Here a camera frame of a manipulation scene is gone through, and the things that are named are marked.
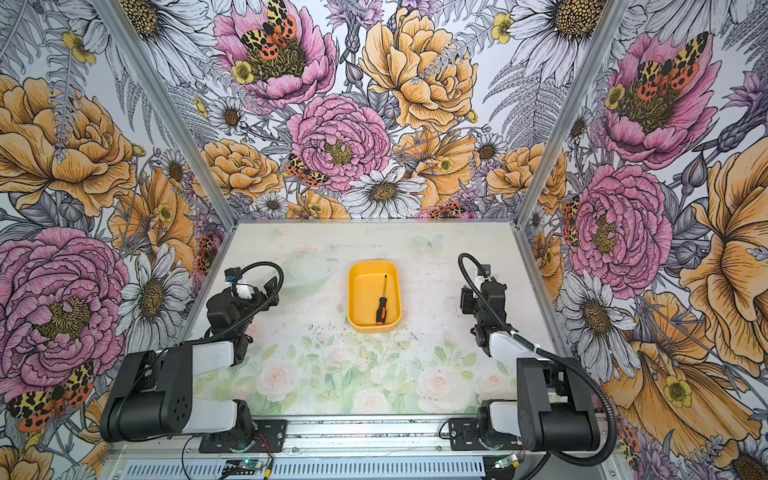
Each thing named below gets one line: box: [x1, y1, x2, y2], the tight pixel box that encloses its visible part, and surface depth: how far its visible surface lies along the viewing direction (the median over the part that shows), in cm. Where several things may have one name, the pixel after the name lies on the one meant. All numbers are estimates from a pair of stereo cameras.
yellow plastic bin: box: [347, 260, 402, 334], surface depth 101 cm
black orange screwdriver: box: [376, 274, 388, 326], surface depth 96 cm
